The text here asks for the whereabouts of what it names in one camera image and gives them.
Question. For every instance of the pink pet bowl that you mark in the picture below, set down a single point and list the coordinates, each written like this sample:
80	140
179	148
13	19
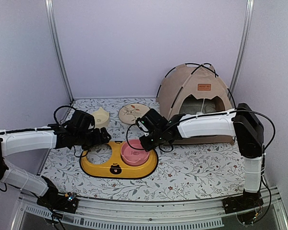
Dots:
133	156

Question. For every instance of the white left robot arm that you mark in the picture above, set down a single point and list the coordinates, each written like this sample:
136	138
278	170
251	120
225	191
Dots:
16	141

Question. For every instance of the aluminium frame post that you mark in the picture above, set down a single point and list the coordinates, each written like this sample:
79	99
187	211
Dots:
243	43
54	35

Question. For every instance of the round beige embroidered mat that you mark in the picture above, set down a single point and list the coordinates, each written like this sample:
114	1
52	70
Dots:
129	113

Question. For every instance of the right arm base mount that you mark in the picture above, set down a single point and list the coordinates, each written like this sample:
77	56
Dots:
253	201

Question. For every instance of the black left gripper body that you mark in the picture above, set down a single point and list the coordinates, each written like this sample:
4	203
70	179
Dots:
87	141

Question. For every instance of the aluminium front rail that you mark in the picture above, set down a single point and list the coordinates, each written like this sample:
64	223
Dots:
100	214

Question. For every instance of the right aluminium frame post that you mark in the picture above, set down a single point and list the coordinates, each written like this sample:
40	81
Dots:
243	43

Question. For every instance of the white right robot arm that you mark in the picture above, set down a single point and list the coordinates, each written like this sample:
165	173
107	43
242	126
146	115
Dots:
241	123

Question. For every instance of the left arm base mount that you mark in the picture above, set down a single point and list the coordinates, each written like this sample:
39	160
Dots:
53	200

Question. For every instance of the white pompom toy on string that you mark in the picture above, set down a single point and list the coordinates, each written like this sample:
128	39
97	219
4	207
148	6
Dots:
201	111

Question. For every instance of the green checkered pet cushion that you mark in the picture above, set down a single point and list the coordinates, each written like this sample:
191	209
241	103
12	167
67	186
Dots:
193	106

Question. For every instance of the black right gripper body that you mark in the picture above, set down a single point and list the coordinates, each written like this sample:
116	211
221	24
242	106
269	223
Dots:
156	141

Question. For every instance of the floral white table mat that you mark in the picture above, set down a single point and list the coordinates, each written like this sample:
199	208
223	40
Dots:
184	172

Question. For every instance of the beige fabric pet tent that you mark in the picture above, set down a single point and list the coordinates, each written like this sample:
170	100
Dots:
194	95

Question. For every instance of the left aluminium frame post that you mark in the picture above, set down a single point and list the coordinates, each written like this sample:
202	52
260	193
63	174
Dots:
54	35

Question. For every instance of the cream pet bowl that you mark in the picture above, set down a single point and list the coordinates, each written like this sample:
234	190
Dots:
101	117

